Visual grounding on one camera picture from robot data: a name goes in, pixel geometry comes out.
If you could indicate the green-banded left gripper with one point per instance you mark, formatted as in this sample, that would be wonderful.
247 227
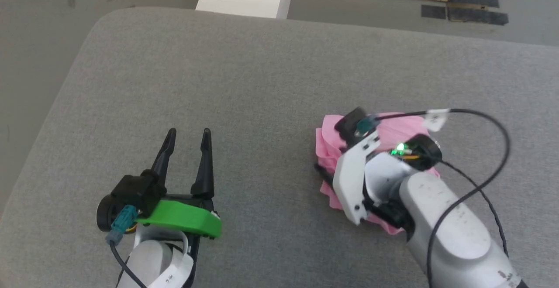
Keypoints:
183 218

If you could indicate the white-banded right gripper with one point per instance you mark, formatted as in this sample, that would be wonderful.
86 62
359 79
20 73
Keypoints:
349 179

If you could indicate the pink garment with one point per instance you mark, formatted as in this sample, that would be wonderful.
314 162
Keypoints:
327 144

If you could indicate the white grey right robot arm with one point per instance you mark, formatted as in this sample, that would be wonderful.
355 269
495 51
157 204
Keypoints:
450 222

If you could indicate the large black floor tape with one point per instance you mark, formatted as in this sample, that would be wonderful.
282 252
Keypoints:
476 13

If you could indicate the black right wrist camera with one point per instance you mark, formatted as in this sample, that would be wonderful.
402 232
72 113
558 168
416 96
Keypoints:
347 124

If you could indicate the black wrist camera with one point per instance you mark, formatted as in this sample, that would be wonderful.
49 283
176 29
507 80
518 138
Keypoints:
135 190
347 124

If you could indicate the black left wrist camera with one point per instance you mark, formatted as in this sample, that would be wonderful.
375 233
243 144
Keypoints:
135 190

